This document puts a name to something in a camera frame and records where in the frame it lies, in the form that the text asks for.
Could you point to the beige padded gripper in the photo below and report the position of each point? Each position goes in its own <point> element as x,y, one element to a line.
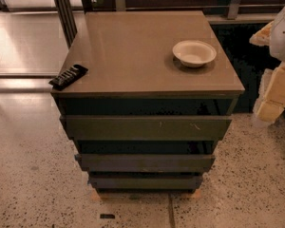
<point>283,37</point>

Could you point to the grey drawer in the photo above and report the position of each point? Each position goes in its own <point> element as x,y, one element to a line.
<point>147,163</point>
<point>145,128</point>
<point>169,183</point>

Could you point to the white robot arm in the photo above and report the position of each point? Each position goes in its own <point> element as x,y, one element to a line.
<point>277,38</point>

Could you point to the grey drawer cabinet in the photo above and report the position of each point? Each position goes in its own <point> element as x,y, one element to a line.
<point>132,71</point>

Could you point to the white paper bowl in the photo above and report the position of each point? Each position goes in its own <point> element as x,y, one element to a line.
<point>193,53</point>

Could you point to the black ridged tray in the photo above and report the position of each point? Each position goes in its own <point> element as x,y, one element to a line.
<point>68,77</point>

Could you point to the dark metal post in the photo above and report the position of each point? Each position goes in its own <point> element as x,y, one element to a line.
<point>67,20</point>

